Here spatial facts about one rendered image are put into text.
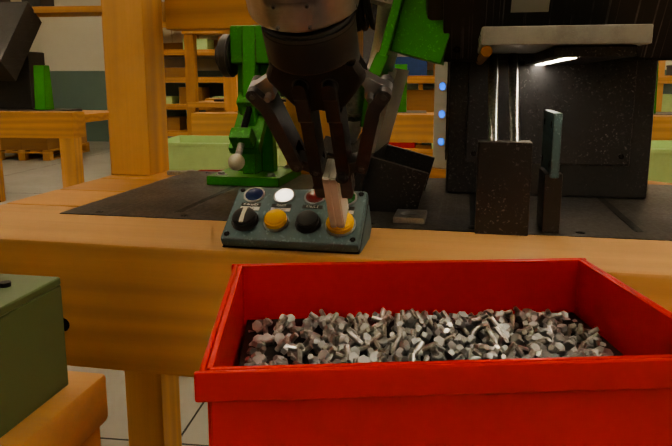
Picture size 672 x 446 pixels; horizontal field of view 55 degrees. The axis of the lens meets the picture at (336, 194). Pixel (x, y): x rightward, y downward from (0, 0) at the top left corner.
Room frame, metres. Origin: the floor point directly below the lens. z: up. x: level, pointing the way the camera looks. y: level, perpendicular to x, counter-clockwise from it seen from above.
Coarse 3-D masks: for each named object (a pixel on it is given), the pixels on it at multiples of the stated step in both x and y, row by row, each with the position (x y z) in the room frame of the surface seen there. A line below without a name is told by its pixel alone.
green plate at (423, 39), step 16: (400, 0) 0.85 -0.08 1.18; (416, 0) 0.86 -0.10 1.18; (400, 16) 0.86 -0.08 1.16; (416, 16) 0.86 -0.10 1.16; (384, 32) 0.85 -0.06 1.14; (400, 32) 0.86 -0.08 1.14; (416, 32) 0.86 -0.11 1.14; (432, 32) 0.85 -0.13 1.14; (384, 48) 0.85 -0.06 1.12; (400, 48) 0.86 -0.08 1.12; (416, 48) 0.86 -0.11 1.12; (432, 48) 0.85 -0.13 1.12
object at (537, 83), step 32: (448, 64) 1.02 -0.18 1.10; (576, 64) 0.97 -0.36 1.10; (608, 64) 0.96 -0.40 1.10; (640, 64) 0.95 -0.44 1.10; (448, 96) 1.01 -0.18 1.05; (480, 96) 0.99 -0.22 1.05; (544, 96) 0.97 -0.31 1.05; (576, 96) 0.96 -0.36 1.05; (608, 96) 0.96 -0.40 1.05; (640, 96) 0.95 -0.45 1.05; (448, 128) 1.01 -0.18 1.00; (480, 128) 0.99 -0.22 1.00; (576, 128) 0.96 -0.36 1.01; (608, 128) 0.96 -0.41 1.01; (640, 128) 0.95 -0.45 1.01; (448, 160) 1.00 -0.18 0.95; (576, 160) 0.96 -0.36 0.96; (608, 160) 0.95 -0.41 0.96; (640, 160) 0.95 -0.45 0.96; (448, 192) 1.01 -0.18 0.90; (576, 192) 0.97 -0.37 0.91; (608, 192) 0.96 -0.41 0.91; (640, 192) 0.95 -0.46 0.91
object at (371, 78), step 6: (366, 72) 0.54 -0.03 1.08; (366, 78) 0.54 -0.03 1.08; (372, 78) 0.54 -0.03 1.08; (378, 78) 0.54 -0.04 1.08; (366, 84) 0.54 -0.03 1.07; (372, 84) 0.54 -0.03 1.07; (378, 84) 0.54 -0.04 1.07; (384, 84) 0.54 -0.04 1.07; (390, 84) 0.54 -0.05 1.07; (366, 90) 0.54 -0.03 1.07; (372, 90) 0.54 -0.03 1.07; (366, 96) 0.55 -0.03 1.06; (372, 96) 0.54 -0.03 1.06
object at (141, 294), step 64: (0, 256) 0.71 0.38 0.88; (64, 256) 0.69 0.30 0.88; (128, 256) 0.68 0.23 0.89; (192, 256) 0.66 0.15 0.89; (256, 256) 0.65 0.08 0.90; (320, 256) 0.64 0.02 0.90; (384, 256) 0.63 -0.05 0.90; (448, 256) 0.63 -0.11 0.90; (512, 256) 0.63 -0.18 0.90; (576, 256) 0.63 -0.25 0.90; (640, 256) 0.63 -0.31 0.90; (64, 320) 0.69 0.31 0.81; (128, 320) 0.68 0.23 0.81; (192, 320) 0.66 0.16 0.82
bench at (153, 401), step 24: (48, 192) 1.13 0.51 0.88; (72, 192) 1.13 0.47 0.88; (96, 192) 1.13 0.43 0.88; (120, 192) 1.13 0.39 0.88; (144, 384) 1.33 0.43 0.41; (168, 384) 1.36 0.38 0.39; (144, 408) 1.33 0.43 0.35; (168, 408) 1.35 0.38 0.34; (144, 432) 1.34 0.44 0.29; (168, 432) 1.35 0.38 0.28
